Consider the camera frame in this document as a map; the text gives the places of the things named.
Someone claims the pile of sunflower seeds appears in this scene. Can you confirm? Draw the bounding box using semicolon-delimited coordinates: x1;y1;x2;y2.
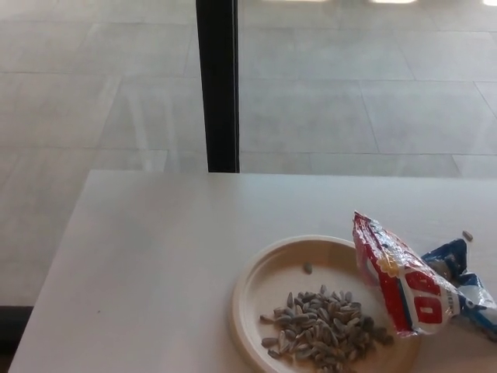
259;284;395;370

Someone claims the red blue sunflower seed bag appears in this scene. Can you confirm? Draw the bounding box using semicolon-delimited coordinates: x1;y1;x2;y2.
352;210;497;340

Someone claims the round beige paper plate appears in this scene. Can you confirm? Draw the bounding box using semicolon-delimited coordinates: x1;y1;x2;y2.
230;233;423;373

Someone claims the black vertical window frame post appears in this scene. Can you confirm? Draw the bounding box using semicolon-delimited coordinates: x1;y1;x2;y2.
195;0;241;173

